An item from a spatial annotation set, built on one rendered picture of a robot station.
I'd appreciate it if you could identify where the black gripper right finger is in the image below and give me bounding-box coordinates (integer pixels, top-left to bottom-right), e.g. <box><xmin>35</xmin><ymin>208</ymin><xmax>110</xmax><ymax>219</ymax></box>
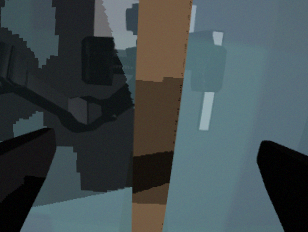
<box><xmin>256</xmin><ymin>140</ymin><xmax>308</xmax><ymax>232</ymax></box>

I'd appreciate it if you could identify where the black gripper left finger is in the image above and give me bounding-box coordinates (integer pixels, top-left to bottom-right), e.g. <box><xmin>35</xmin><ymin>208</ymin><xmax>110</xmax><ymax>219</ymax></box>
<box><xmin>0</xmin><ymin>128</ymin><xmax>56</xmax><ymax>232</ymax></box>

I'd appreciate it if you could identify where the long tan wooden rail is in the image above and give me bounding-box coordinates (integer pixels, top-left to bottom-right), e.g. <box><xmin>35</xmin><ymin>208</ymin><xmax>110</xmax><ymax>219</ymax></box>
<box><xmin>131</xmin><ymin>0</ymin><xmax>192</xmax><ymax>232</ymax></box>

